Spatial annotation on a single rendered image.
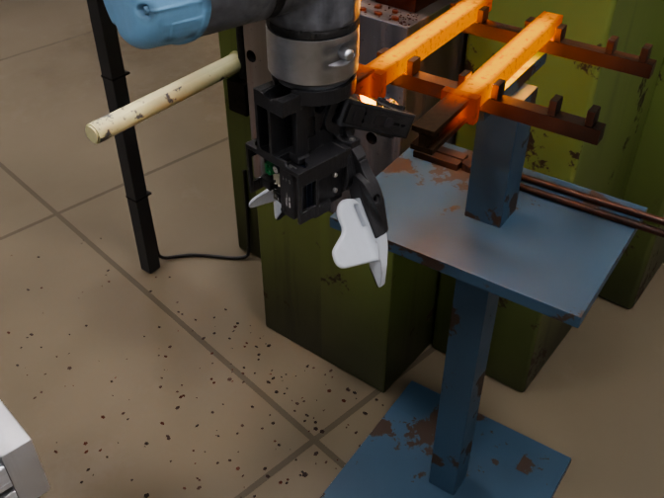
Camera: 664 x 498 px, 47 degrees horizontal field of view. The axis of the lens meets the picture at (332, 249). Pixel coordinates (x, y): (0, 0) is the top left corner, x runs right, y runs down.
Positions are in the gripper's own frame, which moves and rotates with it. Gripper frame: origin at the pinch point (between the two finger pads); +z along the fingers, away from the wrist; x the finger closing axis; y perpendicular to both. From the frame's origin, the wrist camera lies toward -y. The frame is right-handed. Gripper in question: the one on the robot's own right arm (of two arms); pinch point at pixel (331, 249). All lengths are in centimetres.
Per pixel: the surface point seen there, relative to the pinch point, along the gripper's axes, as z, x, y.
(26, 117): 93, -222, -52
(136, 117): 31, -89, -28
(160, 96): 30, -91, -35
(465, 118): -3.9, -3.5, -25.3
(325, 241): 55, -53, -48
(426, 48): -4.8, -18.2, -35.0
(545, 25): -6, -10, -51
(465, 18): -5, -21, -46
